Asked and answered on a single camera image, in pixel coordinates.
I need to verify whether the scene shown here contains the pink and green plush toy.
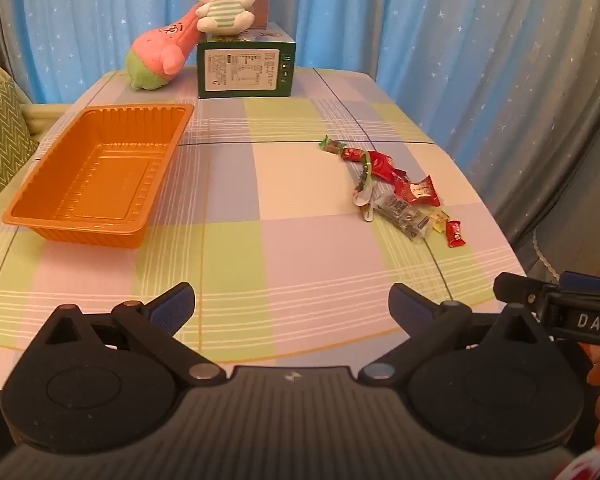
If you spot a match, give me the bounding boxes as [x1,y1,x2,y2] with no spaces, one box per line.
[125,2,203,92]

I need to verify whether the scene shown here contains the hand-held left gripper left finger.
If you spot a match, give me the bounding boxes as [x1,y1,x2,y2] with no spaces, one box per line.
[27,282,227,387]

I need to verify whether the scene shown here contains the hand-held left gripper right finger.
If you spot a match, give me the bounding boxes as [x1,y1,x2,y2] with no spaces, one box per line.
[358,283,563,386]

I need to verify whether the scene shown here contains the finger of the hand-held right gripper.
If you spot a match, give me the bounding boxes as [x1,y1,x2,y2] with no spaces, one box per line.
[493,272,556,311]
[559,271,600,292]

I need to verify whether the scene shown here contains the green zigzag cushion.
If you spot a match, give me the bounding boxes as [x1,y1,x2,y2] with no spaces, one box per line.
[0,79,41,206]

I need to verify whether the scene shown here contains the red packet with white label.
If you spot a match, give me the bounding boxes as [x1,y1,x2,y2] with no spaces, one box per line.
[397,175,442,208]

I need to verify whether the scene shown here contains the light green sofa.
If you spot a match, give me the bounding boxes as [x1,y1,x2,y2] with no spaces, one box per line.
[0,64,83,261]

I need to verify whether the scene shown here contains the pastel checked tablecloth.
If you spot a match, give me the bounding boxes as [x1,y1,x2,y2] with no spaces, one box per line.
[0,66,528,391]

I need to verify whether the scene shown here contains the blue star curtain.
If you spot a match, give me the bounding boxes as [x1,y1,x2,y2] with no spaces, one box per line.
[7,0,600,171]

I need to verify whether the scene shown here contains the orange plastic tray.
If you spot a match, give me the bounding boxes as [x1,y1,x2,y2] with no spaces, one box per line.
[1,103,196,250]

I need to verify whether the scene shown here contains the green cardboard box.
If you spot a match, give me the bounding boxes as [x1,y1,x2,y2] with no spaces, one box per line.
[196,22,297,99]

